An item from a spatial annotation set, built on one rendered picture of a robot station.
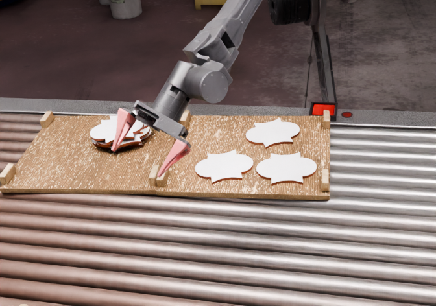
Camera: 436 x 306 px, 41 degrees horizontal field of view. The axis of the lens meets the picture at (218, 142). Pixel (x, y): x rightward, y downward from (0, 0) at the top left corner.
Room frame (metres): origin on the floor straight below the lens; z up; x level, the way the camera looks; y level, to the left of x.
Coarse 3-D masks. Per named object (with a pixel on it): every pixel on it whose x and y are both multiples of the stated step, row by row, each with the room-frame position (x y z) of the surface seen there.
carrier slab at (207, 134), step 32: (192, 128) 1.39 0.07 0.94; (224, 128) 1.37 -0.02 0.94; (320, 128) 1.32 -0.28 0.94; (192, 160) 1.24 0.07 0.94; (256, 160) 1.21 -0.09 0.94; (320, 160) 1.18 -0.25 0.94; (160, 192) 1.13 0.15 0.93; (192, 192) 1.11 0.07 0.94; (224, 192) 1.09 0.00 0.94; (256, 192) 1.08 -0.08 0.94; (288, 192) 1.07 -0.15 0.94; (320, 192) 1.05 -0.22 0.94
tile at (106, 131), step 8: (104, 120) 1.41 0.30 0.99; (112, 120) 1.40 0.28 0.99; (136, 120) 1.39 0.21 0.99; (96, 128) 1.37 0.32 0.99; (104, 128) 1.36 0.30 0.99; (112, 128) 1.36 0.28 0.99; (136, 128) 1.34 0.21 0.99; (96, 136) 1.33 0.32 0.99; (104, 136) 1.32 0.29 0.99; (112, 136) 1.32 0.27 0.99; (128, 136) 1.31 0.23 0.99
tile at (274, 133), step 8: (280, 120) 1.37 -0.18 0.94; (256, 128) 1.34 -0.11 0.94; (264, 128) 1.34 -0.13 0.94; (272, 128) 1.33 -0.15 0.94; (280, 128) 1.33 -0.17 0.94; (288, 128) 1.32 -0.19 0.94; (296, 128) 1.32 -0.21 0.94; (248, 136) 1.31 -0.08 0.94; (256, 136) 1.30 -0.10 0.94; (264, 136) 1.30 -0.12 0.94; (272, 136) 1.30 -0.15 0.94; (280, 136) 1.29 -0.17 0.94; (288, 136) 1.29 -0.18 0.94; (296, 136) 1.29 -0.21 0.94; (256, 144) 1.28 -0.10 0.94; (264, 144) 1.26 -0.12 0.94; (272, 144) 1.26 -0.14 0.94
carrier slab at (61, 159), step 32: (64, 128) 1.47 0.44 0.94; (32, 160) 1.33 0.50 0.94; (64, 160) 1.31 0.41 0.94; (96, 160) 1.29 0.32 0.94; (128, 160) 1.27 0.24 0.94; (160, 160) 1.26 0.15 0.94; (32, 192) 1.20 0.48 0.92; (64, 192) 1.18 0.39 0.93; (96, 192) 1.16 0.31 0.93; (128, 192) 1.15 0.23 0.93
